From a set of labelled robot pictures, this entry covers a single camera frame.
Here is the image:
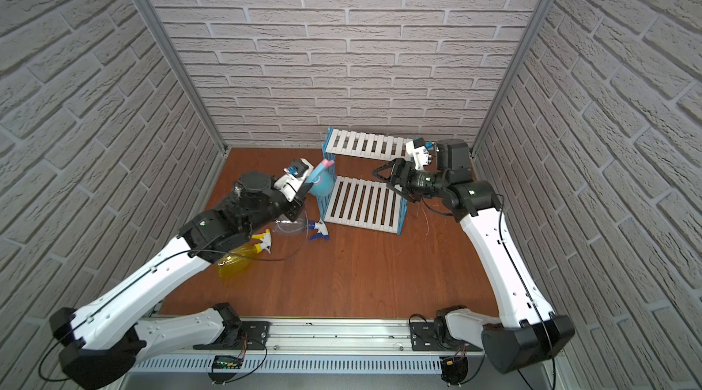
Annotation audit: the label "clear spray bottle blue nozzle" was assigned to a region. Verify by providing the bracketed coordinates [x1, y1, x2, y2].
[273, 214, 330, 241]

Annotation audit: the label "teal spray bottle pink trim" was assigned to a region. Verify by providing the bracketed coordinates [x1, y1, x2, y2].
[305, 159, 335, 198]

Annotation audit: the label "yellow spray bottle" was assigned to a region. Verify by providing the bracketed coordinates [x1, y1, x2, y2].
[217, 229, 272, 278]

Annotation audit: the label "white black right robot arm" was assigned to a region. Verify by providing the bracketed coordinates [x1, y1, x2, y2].
[373, 138, 575, 374]

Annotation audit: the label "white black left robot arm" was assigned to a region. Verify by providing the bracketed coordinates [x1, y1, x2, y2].
[49, 169, 314, 389]

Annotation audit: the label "blue and white slatted shelf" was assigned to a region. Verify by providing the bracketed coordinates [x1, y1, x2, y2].
[317, 128, 408, 235]

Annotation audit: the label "thin scattered straw strands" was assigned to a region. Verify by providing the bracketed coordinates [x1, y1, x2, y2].
[416, 203, 431, 236]

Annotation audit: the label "green circuit board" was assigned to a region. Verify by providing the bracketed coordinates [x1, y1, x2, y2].
[212, 355, 244, 370]

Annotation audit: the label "black round connector box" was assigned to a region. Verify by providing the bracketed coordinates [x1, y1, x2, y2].
[440, 356, 469, 386]

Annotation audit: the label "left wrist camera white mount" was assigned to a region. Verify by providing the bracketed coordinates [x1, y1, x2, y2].
[273, 158, 314, 202]

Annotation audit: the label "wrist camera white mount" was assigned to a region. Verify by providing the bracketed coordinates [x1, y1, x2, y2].
[405, 138, 433, 170]
[273, 158, 314, 202]

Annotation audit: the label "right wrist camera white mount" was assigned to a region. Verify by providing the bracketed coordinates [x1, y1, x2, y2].
[405, 138, 433, 170]

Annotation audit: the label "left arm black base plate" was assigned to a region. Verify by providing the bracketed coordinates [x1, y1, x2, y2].
[193, 320, 272, 351]

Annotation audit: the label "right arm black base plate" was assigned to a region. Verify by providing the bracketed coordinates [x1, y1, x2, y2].
[408, 320, 483, 353]

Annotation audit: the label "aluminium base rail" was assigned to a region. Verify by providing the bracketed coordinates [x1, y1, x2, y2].
[98, 315, 571, 390]

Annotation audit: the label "right aluminium corner post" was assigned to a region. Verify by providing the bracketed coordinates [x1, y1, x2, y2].
[471, 0, 555, 159]

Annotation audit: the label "aluminium corner post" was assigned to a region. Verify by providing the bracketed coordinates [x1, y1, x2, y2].
[132, 0, 228, 155]
[471, 0, 555, 159]

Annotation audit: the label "left aluminium corner post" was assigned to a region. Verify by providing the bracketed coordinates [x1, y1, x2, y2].
[132, 0, 228, 155]

